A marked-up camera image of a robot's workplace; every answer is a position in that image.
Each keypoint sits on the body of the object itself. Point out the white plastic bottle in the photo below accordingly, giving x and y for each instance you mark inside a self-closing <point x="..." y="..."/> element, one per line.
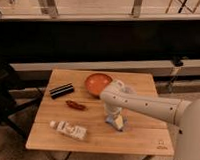
<point x="67" y="129"/>

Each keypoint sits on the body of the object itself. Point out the red chili pepper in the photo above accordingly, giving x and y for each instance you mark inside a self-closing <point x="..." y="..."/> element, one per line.
<point x="75" y="105"/>

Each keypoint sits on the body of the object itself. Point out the black clamp with cable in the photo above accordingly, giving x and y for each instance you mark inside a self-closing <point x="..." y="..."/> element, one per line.
<point x="177" y="65"/>

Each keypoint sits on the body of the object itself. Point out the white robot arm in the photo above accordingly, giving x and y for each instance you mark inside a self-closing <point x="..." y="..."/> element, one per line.
<point x="182" y="113"/>

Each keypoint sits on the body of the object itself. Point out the black striped box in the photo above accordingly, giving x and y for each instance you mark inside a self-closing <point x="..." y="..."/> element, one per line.
<point x="61" y="91"/>

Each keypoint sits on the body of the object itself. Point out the orange round plate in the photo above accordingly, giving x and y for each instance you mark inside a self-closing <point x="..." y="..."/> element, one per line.
<point x="96" y="83"/>

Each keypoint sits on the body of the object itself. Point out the black chair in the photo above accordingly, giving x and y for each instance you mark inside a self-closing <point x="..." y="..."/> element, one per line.
<point x="9" y="80"/>

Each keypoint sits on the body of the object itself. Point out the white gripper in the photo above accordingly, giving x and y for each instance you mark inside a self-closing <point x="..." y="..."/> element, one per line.
<point x="112" y="111"/>

